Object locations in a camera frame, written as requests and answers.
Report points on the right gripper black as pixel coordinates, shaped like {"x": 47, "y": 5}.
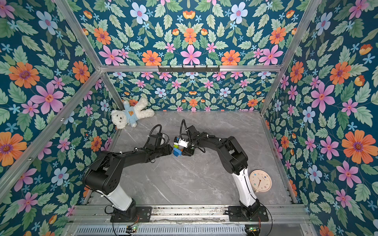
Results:
{"x": 184, "y": 149}

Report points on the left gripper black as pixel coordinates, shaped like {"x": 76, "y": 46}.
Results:
{"x": 168, "y": 149}

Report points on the light blue long lego brick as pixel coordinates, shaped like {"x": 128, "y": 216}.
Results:
{"x": 177, "y": 150}

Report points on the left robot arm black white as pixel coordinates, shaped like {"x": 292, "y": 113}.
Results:
{"x": 104, "y": 174}

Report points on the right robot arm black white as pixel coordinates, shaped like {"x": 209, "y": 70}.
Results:
{"x": 233, "y": 159}

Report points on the white teddy bear blue shirt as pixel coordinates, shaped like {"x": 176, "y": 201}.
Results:
{"x": 130, "y": 115}

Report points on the beige round clock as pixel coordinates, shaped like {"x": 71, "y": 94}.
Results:
{"x": 260, "y": 181}

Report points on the white ventilation grille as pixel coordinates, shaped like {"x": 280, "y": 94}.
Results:
{"x": 162, "y": 230}

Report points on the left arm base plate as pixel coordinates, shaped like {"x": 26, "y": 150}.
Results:
{"x": 133, "y": 214}

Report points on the black hook rail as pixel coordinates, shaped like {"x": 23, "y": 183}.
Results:
{"x": 184, "y": 69}

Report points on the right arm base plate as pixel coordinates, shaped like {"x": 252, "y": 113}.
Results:
{"x": 235, "y": 215}

